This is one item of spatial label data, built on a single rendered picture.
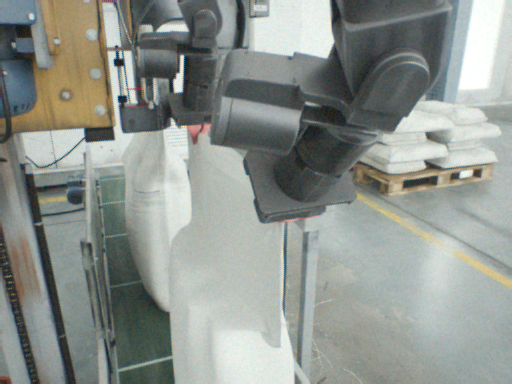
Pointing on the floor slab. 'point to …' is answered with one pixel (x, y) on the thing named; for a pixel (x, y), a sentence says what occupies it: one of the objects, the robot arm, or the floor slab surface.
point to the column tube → (25, 277)
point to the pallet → (392, 185)
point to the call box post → (307, 299)
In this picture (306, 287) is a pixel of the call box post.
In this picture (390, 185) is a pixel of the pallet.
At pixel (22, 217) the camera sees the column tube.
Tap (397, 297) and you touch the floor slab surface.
